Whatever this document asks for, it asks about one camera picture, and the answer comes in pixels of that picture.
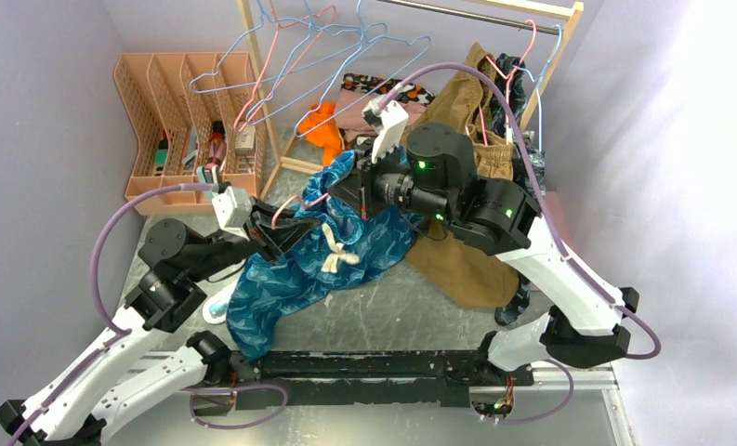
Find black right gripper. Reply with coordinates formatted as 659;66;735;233
328;137;454;225

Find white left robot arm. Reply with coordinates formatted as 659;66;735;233
0;196;319;445

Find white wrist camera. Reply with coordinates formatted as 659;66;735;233
212;186;254;238
362;96;409;164

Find pink wire hanger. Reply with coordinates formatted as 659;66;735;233
270;191;331;230

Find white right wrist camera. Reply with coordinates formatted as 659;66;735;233
362;96;409;164

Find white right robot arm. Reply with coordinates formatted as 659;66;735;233
328;123;638;385

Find pink folded garment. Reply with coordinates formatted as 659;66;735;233
333;85;429;139

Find blue wire hanger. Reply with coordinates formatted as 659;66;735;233
188;1;368;94

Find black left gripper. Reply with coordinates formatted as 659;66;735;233
185;194;322;282

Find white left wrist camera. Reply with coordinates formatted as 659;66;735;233
212;186;254;238

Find toothbrush blister pack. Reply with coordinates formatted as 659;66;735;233
202;294;231;325

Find peach plastic desk organizer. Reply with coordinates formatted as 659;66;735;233
113;51;269;199

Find dark patterned hanging garment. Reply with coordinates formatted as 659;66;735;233
484;53;547;327

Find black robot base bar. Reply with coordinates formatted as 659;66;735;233
200;350;533;410

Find wooden clothes rack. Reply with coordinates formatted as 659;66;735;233
236;0;585;198

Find blue leaf-print shorts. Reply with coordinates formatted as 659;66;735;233
225;151;423;361

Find black orange patterned garment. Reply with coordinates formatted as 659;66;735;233
341;73;437;144

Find brown hanging shorts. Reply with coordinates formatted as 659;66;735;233
406;72;520;308

